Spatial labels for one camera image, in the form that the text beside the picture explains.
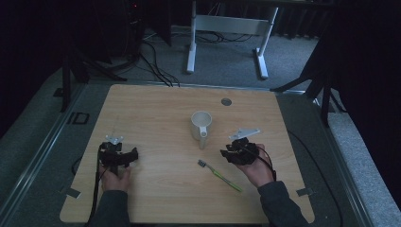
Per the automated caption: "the person's left hand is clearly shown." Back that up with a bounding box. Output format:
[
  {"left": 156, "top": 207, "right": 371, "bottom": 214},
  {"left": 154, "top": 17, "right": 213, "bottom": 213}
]
[{"left": 98, "top": 164, "right": 132, "bottom": 193}]

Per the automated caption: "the person's right hand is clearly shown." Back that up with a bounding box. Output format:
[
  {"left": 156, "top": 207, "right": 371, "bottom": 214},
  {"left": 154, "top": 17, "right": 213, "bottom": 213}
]
[{"left": 234, "top": 143, "right": 276, "bottom": 189}]

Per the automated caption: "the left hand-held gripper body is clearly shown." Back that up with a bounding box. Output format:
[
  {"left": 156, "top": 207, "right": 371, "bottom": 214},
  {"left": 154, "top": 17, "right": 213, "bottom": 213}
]
[{"left": 98, "top": 134, "right": 131, "bottom": 176}]

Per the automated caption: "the white metal stand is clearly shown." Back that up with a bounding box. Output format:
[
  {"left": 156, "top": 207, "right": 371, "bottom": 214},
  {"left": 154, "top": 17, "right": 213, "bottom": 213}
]
[{"left": 185, "top": 0, "right": 280, "bottom": 80}]

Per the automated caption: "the bundle of black floor cables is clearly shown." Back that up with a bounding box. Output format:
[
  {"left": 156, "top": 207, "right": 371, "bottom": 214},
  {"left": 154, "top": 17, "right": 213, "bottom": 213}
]
[{"left": 138, "top": 29, "right": 182, "bottom": 88}]

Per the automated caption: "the black tripod stand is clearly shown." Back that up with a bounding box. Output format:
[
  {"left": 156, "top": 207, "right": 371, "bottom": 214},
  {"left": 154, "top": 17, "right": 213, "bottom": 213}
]
[
  {"left": 270, "top": 37, "right": 348, "bottom": 129},
  {"left": 53, "top": 46, "right": 129, "bottom": 114}
]

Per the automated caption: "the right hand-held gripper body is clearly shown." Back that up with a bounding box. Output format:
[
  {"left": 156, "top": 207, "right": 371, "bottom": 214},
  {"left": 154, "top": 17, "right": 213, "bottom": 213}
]
[{"left": 227, "top": 127, "right": 262, "bottom": 166}]

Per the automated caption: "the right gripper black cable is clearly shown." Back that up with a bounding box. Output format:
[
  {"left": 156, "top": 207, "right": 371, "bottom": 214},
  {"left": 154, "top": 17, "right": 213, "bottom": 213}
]
[{"left": 247, "top": 146, "right": 278, "bottom": 183}]

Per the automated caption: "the green toothbrush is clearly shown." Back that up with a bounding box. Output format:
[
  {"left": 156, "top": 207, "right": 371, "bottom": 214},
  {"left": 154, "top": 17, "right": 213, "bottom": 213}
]
[{"left": 197, "top": 159, "right": 243, "bottom": 193}]

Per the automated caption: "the long black floor cable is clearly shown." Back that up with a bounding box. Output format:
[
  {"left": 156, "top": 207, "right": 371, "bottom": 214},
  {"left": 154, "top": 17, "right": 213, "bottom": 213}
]
[{"left": 286, "top": 130, "right": 344, "bottom": 227}]

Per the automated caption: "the white cup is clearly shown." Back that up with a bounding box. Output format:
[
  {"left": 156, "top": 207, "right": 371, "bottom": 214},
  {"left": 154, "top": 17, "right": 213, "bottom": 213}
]
[{"left": 190, "top": 110, "right": 213, "bottom": 150}]

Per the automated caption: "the grey tape piece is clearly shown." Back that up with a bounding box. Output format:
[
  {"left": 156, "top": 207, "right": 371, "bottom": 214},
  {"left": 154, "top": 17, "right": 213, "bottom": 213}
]
[
  {"left": 295, "top": 186, "right": 315, "bottom": 198},
  {"left": 63, "top": 186, "right": 82, "bottom": 200}
]

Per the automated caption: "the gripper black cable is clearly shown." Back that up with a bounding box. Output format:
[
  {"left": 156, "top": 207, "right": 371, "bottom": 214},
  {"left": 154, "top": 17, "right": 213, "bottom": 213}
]
[
  {"left": 247, "top": 146, "right": 278, "bottom": 183},
  {"left": 84, "top": 143, "right": 110, "bottom": 227}
]

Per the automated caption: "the black rectangular frame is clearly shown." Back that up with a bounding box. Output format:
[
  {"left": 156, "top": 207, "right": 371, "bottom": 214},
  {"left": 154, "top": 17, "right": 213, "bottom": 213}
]
[{"left": 66, "top": 111, "right": 91, "bottom": 126}]

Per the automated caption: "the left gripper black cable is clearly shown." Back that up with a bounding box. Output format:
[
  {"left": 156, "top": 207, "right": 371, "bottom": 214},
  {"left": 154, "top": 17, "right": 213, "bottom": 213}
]
[{"left": 84, "top": 143, "right": 110, "bottom": 227}]

